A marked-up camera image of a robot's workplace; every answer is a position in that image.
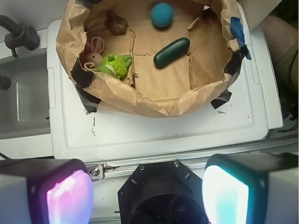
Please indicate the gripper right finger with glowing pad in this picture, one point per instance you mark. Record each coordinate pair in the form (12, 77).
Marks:
(245, 188)

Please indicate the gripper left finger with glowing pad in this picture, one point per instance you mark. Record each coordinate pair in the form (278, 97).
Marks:
(45, 191)

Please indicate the dark green plastic pickle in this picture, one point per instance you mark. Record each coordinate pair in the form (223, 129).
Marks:
(171, 52)

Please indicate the clear plastic tub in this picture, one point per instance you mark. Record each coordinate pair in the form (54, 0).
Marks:
(24, 106)

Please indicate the pink and green bunny toy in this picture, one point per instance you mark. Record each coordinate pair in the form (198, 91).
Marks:
(114, 65)

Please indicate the brown paper bag bin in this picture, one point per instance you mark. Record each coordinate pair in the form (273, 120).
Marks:
(200, 76)

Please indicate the blue painter tape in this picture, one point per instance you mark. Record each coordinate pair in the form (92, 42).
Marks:
(237, 30)

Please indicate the brown rock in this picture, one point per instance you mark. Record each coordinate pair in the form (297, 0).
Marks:
(117, 25)

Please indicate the blue dimpled ball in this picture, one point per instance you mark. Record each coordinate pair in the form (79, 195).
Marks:
(161, 15)

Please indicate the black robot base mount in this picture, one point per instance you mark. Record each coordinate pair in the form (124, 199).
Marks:
(162, 193)

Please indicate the dark grey clamp handle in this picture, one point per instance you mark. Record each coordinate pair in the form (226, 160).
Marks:
(19, 35)

